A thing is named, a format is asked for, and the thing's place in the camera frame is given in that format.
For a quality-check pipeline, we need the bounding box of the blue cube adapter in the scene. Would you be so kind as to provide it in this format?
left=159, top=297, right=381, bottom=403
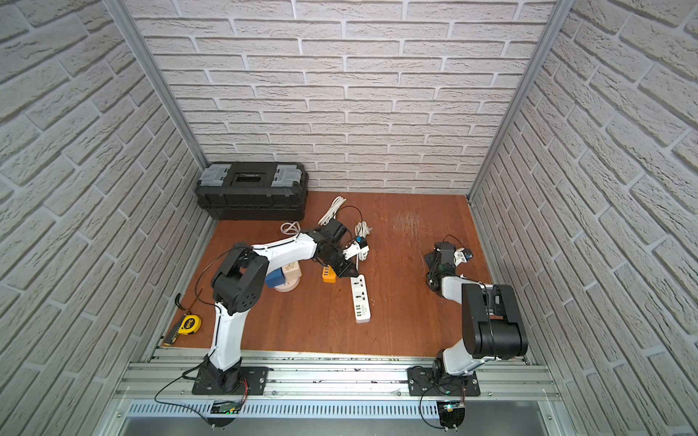
left=265, top=268, right=286, bottom=288

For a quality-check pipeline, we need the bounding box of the beige plug adapter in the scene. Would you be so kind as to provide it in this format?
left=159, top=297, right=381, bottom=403
left=282, top=262, right=302, bottom=282

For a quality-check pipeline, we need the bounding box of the black plastic toolbox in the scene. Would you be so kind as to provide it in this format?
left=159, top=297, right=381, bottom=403
left=194, top=162, right=309, bottom=222

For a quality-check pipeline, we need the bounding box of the yellow tape measure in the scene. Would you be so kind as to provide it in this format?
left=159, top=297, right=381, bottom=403
left=162, top=314, right=202, bottom=347

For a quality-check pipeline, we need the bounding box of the orange power strip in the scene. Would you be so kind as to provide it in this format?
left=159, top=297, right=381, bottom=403
left=322, top=266, right=337, bottom=283

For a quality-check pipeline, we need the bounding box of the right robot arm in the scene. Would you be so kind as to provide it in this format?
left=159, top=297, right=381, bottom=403
left=425, top=242, right=529, bottom=381

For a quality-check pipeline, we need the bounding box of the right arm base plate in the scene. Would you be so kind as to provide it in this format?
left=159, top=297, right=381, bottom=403
left=406, top=366, right=481, bottom=398

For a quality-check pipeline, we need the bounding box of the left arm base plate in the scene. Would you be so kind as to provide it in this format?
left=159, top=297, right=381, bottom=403
left=192, top=365, right=269, bottom=396

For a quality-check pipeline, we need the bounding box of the aluminium mounting rail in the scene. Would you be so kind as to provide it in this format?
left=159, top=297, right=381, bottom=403
left=112, top=349, right=561, bottom=421

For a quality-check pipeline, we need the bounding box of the round white socket base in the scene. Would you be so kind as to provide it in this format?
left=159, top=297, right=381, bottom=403
left=274, top=277, right=301, bottom=292

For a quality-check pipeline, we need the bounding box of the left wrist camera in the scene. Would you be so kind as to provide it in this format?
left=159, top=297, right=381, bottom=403
left=344, top=236, right=369, bottom=262

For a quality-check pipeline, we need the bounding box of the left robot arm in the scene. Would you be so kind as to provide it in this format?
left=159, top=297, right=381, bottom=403
left=202, top=220, right=358, bottom=392

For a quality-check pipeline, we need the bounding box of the white power strip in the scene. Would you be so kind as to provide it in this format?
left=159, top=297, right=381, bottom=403
left=351, top=274, right=371, bottom=323

